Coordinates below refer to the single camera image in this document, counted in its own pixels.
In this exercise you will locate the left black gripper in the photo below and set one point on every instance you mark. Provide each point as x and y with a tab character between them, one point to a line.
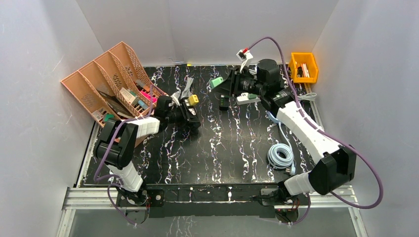
189	114

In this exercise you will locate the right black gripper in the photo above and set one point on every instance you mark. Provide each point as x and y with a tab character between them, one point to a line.
231	87

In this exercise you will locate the green plug adapter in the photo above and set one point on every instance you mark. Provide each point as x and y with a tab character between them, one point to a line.
216	82

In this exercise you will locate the yellow plug adapter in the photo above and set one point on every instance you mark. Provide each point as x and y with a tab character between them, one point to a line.
192	100

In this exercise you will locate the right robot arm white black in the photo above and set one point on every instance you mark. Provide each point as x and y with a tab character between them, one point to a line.
334	163

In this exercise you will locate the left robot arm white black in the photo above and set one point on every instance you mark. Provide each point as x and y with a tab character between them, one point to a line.
115	144

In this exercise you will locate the green plug on white strip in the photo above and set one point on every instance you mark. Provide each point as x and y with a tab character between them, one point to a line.
252	96

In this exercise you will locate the round blue socket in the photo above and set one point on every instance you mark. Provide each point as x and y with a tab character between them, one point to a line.
273	118

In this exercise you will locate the white power strip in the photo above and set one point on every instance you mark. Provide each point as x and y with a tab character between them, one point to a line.
243	99

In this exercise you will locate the magenta item in tray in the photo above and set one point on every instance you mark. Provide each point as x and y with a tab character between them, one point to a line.
147	95

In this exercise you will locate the pink file rack organizer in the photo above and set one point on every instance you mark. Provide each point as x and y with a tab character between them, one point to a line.
110	85

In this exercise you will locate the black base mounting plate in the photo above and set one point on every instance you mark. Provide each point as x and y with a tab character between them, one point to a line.
257	199

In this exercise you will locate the orange storage bin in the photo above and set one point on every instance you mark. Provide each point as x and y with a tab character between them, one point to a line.
303	67

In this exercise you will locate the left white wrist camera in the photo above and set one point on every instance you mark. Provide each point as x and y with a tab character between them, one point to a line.
175	98

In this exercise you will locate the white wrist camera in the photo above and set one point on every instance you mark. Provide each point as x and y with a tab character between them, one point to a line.
245	56
175	98

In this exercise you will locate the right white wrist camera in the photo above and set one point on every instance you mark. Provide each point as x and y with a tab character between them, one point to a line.
245	56

